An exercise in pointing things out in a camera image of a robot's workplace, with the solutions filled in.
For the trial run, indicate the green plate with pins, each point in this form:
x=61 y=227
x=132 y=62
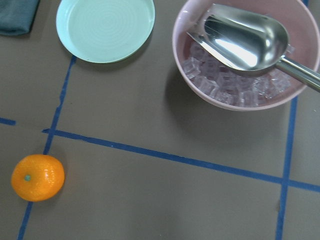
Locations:
x=104 y=31

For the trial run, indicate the orange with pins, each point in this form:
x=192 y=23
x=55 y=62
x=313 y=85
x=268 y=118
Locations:
x=38 y=177

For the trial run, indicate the pink bowl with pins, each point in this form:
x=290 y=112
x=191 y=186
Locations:
x=303 y=30

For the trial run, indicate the clear ice cubes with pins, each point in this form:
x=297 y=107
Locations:
x=215 y=80

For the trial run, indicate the silver metal scoop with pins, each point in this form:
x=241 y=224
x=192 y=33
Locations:
x=249 y=43

